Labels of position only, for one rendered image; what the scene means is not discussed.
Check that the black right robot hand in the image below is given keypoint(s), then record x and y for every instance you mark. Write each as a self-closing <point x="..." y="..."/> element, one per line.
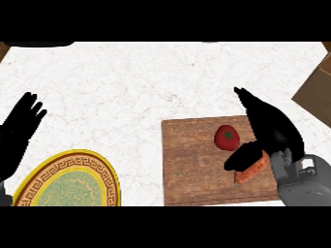
<point x="272" y="129"/>

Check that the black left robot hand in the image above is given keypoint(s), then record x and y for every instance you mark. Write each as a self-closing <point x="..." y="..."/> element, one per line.
<point x="11" y="135"/>

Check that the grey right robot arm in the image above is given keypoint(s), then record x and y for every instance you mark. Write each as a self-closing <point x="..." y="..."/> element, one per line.
<point x="306" y="184"/>

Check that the red tomato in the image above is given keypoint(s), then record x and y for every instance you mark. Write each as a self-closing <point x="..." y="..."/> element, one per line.
<point x="227" y="138"/>

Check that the brown cardboard box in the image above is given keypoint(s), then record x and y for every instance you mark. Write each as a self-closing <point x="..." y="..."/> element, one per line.
<point x="325" y="87"/>

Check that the brown wooden cutting board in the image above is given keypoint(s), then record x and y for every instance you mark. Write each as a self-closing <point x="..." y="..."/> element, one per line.
<point x="206" y="164"/>

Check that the orange carrot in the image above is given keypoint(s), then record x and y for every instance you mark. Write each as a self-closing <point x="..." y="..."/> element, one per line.
<point x="253" y="170"/>

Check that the yellow patterned plate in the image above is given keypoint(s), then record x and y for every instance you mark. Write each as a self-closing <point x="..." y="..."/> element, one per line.
<point x="67" y="180"/>

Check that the black round object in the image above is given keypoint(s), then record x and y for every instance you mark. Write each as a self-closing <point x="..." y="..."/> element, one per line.
<point x="38" y="43"/>

